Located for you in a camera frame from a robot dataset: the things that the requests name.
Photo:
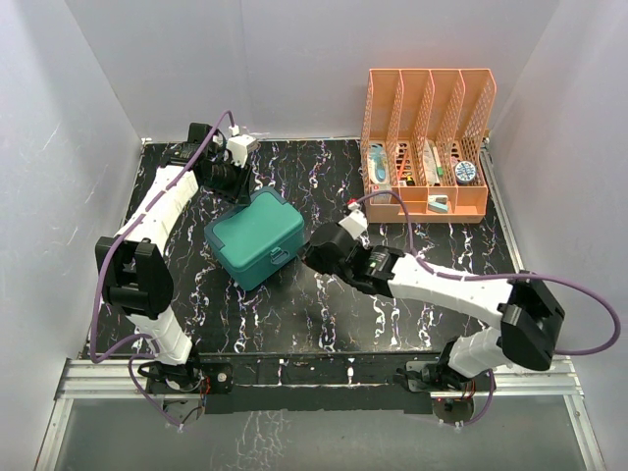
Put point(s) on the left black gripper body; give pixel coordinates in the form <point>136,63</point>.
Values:
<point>226,182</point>

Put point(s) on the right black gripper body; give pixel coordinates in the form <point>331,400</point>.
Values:
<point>315,262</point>

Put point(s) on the green medicine kit box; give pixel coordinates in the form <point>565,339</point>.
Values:
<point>255,241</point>

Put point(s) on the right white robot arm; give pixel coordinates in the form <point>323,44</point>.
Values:
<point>522,317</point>

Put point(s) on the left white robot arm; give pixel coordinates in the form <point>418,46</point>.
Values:
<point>132,273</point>

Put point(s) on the small white red box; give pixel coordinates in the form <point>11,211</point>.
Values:
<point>380,193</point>

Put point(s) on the blue brush blister pack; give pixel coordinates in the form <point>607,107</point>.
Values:
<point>377,164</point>

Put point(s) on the teal white small box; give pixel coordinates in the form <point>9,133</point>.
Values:
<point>438,203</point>

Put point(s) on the red pencil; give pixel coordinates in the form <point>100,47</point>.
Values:
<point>403,163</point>

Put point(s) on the white tube in organizer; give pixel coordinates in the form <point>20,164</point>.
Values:
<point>433,168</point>

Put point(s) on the orange file organizer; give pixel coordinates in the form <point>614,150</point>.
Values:
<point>420,145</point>

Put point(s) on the round blue white tin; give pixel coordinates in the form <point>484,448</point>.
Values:
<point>465,172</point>

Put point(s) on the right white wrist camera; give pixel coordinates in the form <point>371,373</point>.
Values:
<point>355,221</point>

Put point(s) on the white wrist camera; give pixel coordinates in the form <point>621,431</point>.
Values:
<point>241,145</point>
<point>355,221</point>

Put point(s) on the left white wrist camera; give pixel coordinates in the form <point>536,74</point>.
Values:
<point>241,145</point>

